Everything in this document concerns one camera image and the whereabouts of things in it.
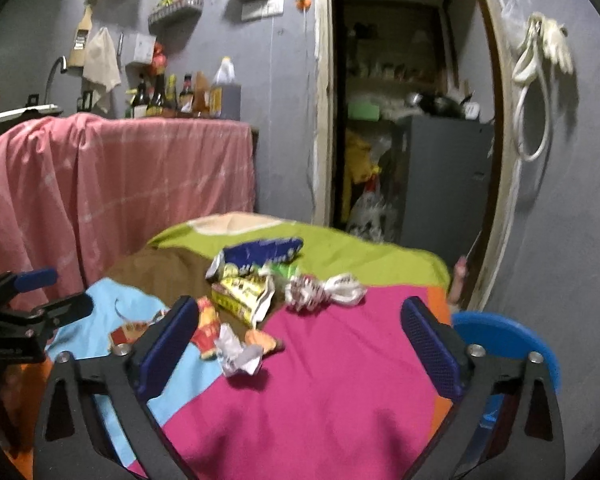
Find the white paper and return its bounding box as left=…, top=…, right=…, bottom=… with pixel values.
left=214, top=323, right=264, bottom=377

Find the blue milk powder bag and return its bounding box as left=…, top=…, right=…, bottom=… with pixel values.
left=206, top=237, right=303, bottom=281

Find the green white plastic wrapper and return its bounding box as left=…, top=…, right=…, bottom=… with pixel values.
left=258, top=262, right=301, bottom=287

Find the white printed ribbon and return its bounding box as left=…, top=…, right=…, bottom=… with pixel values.
left=284, top=273, right=366, bottom=312

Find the pink checked cloth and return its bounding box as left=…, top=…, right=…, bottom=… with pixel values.
left=0, top=114, right=256, bottom=310

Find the blue plastic bucket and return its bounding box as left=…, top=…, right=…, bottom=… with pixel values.
left=450, top=310, right=563, bottom=461

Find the yellow snack wrapper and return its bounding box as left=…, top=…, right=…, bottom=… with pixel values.
left=211, top=275, right=275, bottom=328

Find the dark sauce bottle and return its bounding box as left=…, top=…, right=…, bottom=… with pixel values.
left=131, top=74, right=150, bottom=118

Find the beige hanging towel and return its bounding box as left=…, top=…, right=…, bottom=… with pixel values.
left=82, top=27, right=121, bottom=114

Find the wooden grater board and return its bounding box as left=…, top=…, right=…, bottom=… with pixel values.
left=68, top=4, right=93, bottom=67

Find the colourful patchwork tablecloth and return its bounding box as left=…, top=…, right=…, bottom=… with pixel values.
left=47, top=214, right=450, bottom=479

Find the white plastic jug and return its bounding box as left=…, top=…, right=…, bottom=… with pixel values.
left=213, top=56, right=236, bottom=86

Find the dark grey cabinet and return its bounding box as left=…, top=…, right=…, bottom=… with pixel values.
left=399, top=115, right=494, bottom=268

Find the yellow plastic bag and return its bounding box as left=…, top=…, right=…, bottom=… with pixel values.
left=340, top=129, right=380, bottom=222

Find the green box on shelf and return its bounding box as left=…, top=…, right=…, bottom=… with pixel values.
left=348, top=101, right=380, bottom=122

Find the grey wire wall shelf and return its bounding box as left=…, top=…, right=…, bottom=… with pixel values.
left=147, top=0, right=204, bottom=30

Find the white hose loop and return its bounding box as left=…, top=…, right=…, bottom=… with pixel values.
left=510, top=24, right=553, bottom=163

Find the orange wall hook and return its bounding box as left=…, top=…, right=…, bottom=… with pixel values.
left=296, top=0, right=312, bottom=13

